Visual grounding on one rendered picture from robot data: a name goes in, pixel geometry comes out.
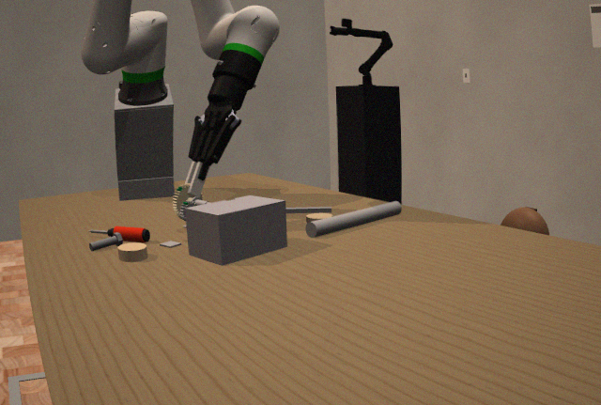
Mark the red screwdriver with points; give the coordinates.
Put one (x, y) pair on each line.
(128, 233)

